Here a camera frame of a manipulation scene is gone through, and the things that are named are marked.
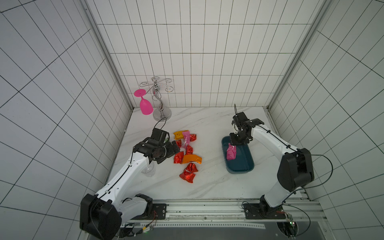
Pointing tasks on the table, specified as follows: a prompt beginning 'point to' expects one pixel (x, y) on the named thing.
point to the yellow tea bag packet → (178, 135)
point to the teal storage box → (243, 162)
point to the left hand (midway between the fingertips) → (172, 155)
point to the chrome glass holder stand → (161, 113)
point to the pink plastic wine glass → (146, 106)
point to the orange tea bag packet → (188, 158)
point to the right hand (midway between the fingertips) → (228, 142)
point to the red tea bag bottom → (187, 176)
